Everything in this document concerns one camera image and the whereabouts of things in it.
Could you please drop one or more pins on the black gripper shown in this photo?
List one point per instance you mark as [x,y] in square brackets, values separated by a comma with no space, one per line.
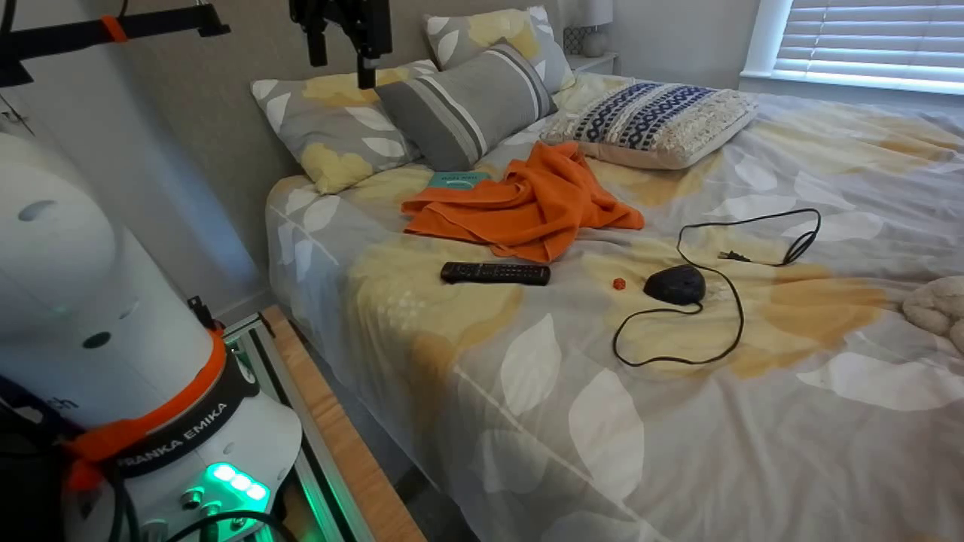
[342,19]

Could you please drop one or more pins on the black remote control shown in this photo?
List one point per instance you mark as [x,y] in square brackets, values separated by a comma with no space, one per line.
[495,272]

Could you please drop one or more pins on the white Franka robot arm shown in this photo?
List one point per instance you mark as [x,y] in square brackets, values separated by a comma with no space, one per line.
[93,319]

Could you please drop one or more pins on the grey yellow leaf pillow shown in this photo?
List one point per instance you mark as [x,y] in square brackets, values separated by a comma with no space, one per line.
[500,30]
[336,131]

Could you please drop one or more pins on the grey striped pillow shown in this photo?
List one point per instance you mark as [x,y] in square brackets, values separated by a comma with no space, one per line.
[462,107]

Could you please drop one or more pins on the teal flat item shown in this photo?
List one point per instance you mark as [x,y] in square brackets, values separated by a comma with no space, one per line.
[456,178]

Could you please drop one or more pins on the orange cloth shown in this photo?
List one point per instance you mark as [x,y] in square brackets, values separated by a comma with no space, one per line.
[530,206]

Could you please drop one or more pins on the white table lamp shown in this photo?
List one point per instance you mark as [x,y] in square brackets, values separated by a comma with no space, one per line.
[589,19]

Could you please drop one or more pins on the white nightstand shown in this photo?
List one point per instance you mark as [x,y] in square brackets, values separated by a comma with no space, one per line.
[594,63]

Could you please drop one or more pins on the blue patterned cream pillow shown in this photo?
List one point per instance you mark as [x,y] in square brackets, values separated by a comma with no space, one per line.
[652,122]

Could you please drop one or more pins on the small orange cap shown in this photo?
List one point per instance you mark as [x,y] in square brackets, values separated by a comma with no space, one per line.
[620,283]

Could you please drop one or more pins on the wooden table edge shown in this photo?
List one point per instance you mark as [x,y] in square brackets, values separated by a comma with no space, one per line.
[336,432]

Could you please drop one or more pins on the black computer mouse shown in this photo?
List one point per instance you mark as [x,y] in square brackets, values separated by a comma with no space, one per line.
[677,283]

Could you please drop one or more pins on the leaf print bedspread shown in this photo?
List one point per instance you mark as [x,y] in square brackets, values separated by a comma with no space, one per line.
[652,401]

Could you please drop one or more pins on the white window blinds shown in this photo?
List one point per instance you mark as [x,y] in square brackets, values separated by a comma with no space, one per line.
[874,33]

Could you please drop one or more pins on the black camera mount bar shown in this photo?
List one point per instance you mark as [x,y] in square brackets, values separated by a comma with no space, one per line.
[101,30]

